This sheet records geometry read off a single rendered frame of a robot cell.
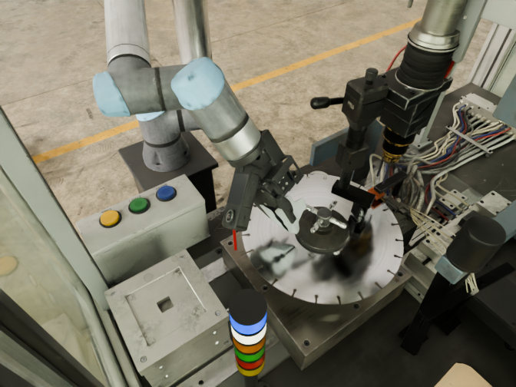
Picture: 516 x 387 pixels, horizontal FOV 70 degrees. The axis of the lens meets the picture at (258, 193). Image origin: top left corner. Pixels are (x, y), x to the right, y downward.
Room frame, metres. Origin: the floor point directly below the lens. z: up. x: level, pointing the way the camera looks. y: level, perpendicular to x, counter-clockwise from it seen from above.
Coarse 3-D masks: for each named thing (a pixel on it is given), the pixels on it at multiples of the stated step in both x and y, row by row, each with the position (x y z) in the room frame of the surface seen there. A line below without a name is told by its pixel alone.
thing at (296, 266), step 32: (288, 192) 0.57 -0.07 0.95; (320, 192) 0.57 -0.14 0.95; (256, 224) 0.47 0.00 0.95; (352, 224) 0.47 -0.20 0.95; (384, 224) 0.47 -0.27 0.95; (256, 256) 0.39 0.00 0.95; (288, 256) 0.40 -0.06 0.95; (320, 256) 0.40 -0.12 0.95; (352, 256) 0.40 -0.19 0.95; (384, 256) 0.40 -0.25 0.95; (288, 288) 0.33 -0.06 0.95; (320, 288) 0.33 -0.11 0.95; (352, 288) 0.33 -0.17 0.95
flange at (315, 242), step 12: (312, 216) 0.49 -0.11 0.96; (336, 216) 0.49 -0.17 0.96; (300, 228) 0.46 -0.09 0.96; (324, 228) 0.45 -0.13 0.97; (336, 228) 0.46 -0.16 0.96; (348, 228) 0.46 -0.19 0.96; (300, 240) 0.43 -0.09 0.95; (312, 240) 0.43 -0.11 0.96; (324, 240) 0.43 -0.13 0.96; (336, 240) 0.43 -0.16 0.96
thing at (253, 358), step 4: (264, 344) 0.18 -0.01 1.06; (264, 348) 0.19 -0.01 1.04; (236, 352) 0.18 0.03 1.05; (240, 352) 0.17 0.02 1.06; (256, 352) 0.17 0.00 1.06; (260, 352) 0.18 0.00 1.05; (240, 356) 0.17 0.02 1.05; (244, 356) 0.17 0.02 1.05; (248, 356) 0.17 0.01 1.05; (252, 356) 0.17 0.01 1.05; (256, 356) 0.17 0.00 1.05; (260, 356) 0.18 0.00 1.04; (244, 360) 0.17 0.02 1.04; (248, 360) 0.17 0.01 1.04; (252, 360) 0.17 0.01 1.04; (256, 360) 0.17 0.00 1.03
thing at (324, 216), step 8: (336, 200) 0.50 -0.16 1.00; (312, 208) 0.48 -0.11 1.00; (328, 208) 0.48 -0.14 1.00; (320, 216) 0.45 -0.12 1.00; (328, 216) 0.45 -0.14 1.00; (320, 224) 0.44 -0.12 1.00; (328, 224) 0.45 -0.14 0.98; (336, 224) 0.44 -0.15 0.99; (344, 224) 0.44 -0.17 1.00; (312, 232) 0.42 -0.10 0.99
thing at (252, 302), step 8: (232, 296) 0.21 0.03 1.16; (240, 296) 0.21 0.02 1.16; (248, 296) 0.21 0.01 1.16; (256, 296) 0.21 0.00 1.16; (232, 304) 0.20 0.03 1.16; (240, 304) 0.20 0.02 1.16; (248, 304) 0.20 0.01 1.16; (256, 304) 0.20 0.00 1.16; (264, 304) 0.20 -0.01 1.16; (232, 312) 0.19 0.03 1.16; (240, 312) 0.19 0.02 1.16; (248, 312) 0.19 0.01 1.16; (256, 312) 0.19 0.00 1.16; (264, 312) 0.19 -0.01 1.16; (232, 320) 0.18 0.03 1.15; (240, 320) 0.18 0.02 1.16; (248, 320) 0.18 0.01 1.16; (256, 320) 0.18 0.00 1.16; (264, 320) 0.18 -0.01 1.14; (240, 328) 0.17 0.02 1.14; (248, 328) 0.17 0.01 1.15; (256, 328) 0.17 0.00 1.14
